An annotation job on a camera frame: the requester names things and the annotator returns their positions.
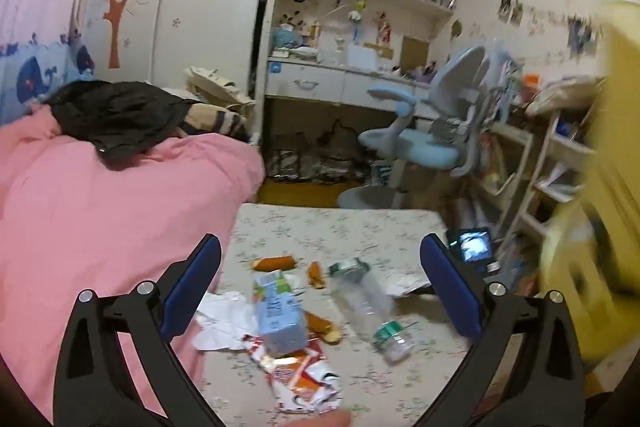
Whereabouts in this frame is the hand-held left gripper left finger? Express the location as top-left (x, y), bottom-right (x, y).
top-left (52, 233), bottom-right (223, 427)

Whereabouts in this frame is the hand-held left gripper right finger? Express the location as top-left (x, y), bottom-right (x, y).
top-left (419, 233), bottom-right (587, 427)

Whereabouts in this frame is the white plastic wrapper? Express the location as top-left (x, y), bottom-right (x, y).
top-left (385, 272), bottom-right (436, 298)

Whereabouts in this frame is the white tissue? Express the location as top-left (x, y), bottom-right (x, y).
top-left (192, 291), bottom-right (261, 352)

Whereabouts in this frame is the long orange peel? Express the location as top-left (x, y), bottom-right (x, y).
top-left (251, 255), bottom-right (297, 273)

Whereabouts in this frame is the clear plastic bottle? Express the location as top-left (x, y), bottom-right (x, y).
top-left (327, 257), bottom-right (416, 363)

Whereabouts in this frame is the blue milk carton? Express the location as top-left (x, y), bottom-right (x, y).
top-left (252, 269), bottom-right (308, 355)

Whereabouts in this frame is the small orange peel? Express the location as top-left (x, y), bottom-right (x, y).
top-left (306, 261), bottom-right (325, 290)

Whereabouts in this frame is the curled orange peel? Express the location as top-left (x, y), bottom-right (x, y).
top-left (305, 311), bottom-right (343, 345)

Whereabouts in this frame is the red orange snack wrapper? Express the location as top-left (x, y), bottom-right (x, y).
top-left (242, 332), bottom-right (343, 414)

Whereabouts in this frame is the yellow bag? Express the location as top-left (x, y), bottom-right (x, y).
top-left (540, 0), bottom-right (640, 368)

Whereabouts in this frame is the floral tablecloth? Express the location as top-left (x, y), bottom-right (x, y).
top-left (200, 203), bottom-right (501, 427)

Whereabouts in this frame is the pink blanket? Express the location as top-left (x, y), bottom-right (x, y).
top-left (0, 109), bottom-right (266, 423)

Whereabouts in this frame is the light blue desk chair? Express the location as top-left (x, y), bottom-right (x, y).
top-left (337, 46), bottom-right (521, 210)

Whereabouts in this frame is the silver striped bag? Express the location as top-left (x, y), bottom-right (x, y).
top-left (265, 149), bottom-right (311, 180)

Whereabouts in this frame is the white book rack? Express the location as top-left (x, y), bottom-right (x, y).
top-left (470, 77), bottom-right (601, 258)

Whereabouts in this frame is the beige striped pillow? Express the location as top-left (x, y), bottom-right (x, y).
top-left (177, 103), bottom-right (251, 142)

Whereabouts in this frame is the black jacket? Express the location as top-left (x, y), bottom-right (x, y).
top-left (47, 80), bottom-right (193, 170)

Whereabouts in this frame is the dark bag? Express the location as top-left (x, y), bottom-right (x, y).
top-left (317, 119), bottom-right (363, 158)

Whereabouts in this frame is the beige canvas tote bag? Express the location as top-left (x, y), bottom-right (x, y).
top-left (182, 66), bottom-right (256, 108)

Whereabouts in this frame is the white desk with drawers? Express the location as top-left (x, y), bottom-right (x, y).
top-left (262, 54), bottom-right (451, 122)

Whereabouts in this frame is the whale print curtain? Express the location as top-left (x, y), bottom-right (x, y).
top-left (0, 0), bottom-right (101, 128)

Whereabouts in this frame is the white wardrobe with tree sticker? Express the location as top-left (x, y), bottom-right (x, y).
top-left (75, 0), bottom-right (288, 102)

